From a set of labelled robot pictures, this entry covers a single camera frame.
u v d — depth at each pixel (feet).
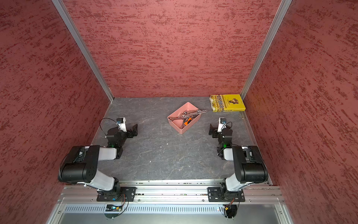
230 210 2.32
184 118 3.47
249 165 1.54
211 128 3.12
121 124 2.61
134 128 2.83
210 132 2.86
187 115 3.52
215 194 2.43
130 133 2.74
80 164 1.54
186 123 3.14
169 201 2.42
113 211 2.36
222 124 2.61
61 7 2.33
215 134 2.78
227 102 3.73
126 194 2.43
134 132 2.80
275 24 2.54
